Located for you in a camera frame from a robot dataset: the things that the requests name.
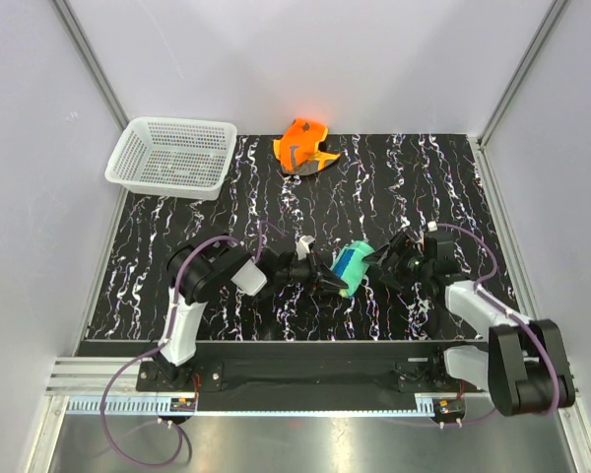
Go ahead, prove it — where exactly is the white perforated plastic basket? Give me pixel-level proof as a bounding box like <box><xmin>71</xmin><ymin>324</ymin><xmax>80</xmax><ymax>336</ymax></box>
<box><xmin>104</xmin><ymin>116</ymin><xmax>237</xmax><ymax>201</ymax></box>

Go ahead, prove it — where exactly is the right small connector board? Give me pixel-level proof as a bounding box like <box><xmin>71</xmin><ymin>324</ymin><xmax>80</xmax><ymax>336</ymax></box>
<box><xmin>435</xmin><ymin>398</ymin><xmax>466</xmax><ymax>417</ymax></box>

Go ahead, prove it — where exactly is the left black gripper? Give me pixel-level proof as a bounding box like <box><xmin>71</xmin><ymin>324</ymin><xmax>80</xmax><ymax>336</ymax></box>
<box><xmin>275</xmin><ymin>250</ymin><xmax>347</xmax><ymax>296</ymax></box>

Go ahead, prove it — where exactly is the small connector board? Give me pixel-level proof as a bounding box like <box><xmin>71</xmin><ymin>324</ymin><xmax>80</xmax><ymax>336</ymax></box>
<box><xmin>435</xmin><ymin>398</ymin><xmax>466</xmax><ymax>417</ymax></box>
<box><xmin>170</xmin><ymin>397</ymin><xmax>196</xmax><ymax>413</ymax></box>

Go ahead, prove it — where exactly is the yellow blue crocodile towel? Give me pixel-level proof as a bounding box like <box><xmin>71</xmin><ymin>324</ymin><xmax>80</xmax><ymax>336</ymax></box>
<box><xmin>331</xmin><ymin>240</ymin><xmax>374</xmax><ymax>299</ymax></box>

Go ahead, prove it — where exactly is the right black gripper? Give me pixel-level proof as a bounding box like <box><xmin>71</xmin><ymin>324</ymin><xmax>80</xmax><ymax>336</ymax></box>
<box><xmin>362</xmin><ymin>231</ymin><xmax>432</xmax><ymax>295</ymax></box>

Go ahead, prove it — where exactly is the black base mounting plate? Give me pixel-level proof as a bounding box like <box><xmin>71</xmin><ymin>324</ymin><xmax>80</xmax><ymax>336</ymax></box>
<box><xmin>137</xmin><ymin>340</ymin><xmax>487</xmax><ymax>392</ymax></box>

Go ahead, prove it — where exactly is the orange grey towel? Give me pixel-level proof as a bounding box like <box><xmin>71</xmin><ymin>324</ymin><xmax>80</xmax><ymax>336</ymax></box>
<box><xmin>273</xmin><ymin>118</ymin><xmax>340</xmax><ymax>176</ymax></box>

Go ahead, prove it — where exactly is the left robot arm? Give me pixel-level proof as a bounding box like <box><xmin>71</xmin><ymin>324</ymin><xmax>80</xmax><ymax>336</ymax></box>
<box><xmin>153</xmin><ymin>234</ymin><xmax>349</xmax><ymax>390</ymax></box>

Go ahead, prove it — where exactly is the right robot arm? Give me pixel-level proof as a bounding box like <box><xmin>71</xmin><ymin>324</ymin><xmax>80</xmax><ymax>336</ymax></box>
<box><xmin>364</xmin><ymin>230</ymin><xmax>576</xmax><ymax>417</ymax></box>

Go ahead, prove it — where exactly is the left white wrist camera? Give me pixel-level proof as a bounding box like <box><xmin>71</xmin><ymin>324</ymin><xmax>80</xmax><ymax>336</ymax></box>
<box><xmin>295</xmin><ymin>236</ymin><xmax>315</xmax><ymax>260</ymax></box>

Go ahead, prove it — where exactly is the left small connector board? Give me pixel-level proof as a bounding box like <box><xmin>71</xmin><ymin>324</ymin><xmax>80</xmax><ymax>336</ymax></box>
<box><xmin>170</xmin><ymin>397</ymin><xmax>196</xmax><ymax>413</ymax></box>

